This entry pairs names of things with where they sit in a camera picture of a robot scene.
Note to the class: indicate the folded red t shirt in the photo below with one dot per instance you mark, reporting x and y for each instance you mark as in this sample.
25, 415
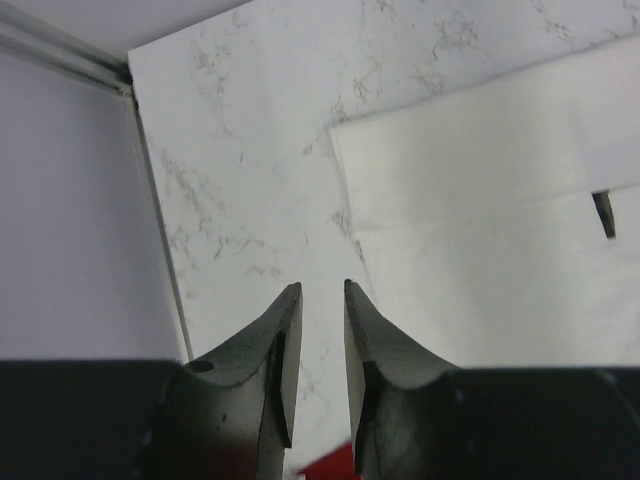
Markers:
335, 465

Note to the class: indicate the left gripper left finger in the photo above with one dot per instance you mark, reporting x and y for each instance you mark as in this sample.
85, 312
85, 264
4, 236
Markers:
229, 414

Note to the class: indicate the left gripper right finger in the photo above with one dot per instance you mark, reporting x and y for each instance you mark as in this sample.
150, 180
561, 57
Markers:
414, 415

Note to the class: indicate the aluminium frame rail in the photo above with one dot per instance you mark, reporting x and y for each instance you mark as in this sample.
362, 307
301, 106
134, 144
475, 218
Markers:
35, 40

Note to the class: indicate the white printed t shirt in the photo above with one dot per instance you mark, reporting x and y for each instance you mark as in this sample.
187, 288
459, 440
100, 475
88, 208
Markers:
500, 224

